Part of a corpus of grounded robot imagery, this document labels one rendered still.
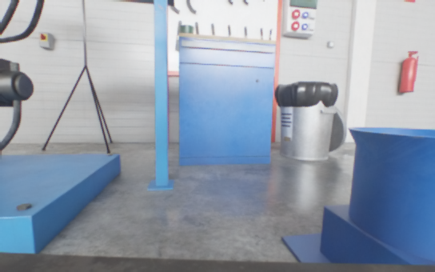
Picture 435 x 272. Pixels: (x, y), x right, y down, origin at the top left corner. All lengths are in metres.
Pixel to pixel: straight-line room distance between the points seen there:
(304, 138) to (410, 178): 1.48
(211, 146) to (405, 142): 1.28
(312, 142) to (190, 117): 1.05
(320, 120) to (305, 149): 0.27
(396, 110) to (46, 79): 4.78
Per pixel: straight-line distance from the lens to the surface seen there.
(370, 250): 0.59
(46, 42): 3.12
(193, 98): 1.57
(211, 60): 1.62
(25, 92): 1.03
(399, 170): 0.53
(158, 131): 1.12
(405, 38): 4.40
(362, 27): 3.81
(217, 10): 3.01
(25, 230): 0.80
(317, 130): 1.96
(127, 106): 2.83
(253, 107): 1.65
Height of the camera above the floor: 0.40
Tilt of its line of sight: 7 degrees down
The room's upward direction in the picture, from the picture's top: 1 degrees clockwise
